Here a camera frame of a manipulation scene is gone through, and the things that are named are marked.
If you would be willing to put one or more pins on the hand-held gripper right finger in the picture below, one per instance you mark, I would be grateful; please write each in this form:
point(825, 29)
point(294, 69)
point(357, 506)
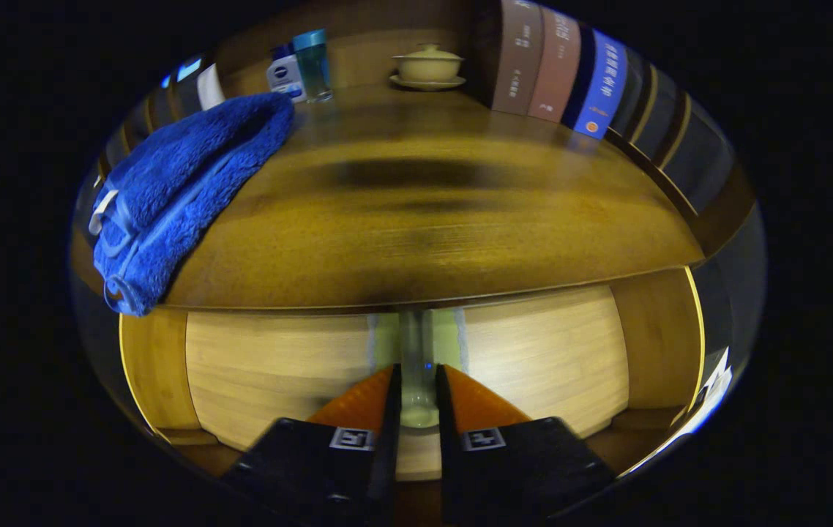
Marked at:
point(519, 461)

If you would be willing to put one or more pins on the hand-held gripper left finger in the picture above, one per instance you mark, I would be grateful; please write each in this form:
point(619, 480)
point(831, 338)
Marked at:
point(314, 461)

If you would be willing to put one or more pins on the wooden drawer with black knob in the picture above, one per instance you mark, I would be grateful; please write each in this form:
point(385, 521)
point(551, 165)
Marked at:
point(277, 366)

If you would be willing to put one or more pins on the yellow-green sponge with white base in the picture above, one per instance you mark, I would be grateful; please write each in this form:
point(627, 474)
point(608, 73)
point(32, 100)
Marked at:
point(417, 399)

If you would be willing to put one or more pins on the wooden countertop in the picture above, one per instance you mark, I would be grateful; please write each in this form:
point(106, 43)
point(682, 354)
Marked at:
point(424, 241)

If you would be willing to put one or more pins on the wooden cabinet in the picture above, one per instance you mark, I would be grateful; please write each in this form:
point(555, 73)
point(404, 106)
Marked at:
point(380, 55)

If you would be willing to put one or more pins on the blue folded towel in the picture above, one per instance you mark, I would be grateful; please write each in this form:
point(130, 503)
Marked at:
point(182, 176)

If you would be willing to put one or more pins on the blue book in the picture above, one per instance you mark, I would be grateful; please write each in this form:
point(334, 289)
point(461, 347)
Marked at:
point(603, 88)

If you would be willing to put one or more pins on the white bottle with blue cap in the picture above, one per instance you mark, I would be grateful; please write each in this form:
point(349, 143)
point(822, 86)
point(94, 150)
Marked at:
point(285, 77)

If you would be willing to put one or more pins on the white card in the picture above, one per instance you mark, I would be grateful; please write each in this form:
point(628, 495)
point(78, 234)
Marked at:
point(210, 86)

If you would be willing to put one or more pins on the reddish brown book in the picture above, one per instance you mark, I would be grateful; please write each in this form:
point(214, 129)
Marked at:
point(555, 69)

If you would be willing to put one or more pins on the teal bottle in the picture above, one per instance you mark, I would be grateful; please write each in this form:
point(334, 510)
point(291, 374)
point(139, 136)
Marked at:
point(312, 66)

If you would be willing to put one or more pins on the dark brown book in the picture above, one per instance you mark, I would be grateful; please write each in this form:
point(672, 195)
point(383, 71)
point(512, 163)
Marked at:
point(519, 58)

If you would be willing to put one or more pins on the beige lidded teacup with saucer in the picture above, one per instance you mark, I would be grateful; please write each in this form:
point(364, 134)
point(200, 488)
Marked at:
point(427, 67)

